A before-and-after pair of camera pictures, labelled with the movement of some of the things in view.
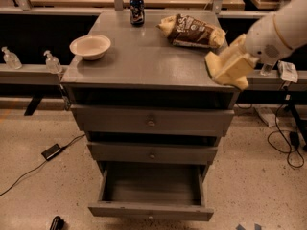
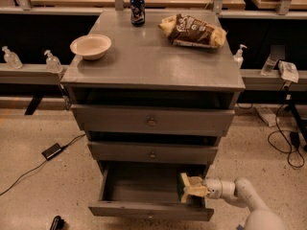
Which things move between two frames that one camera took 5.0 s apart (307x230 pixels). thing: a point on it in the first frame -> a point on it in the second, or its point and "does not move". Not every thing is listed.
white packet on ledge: (288, 71) does not move
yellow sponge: (214, 64) -> (186, 183)
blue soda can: (136, 5) does not move
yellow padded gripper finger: (234, 50) -> (195, 180)
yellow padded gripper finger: (237, 72) -> (197, 190)
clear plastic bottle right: (266, 69) does not move
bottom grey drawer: (153, 190) does not move
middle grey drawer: (158, 152) does not move
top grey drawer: (151, 121) does not move
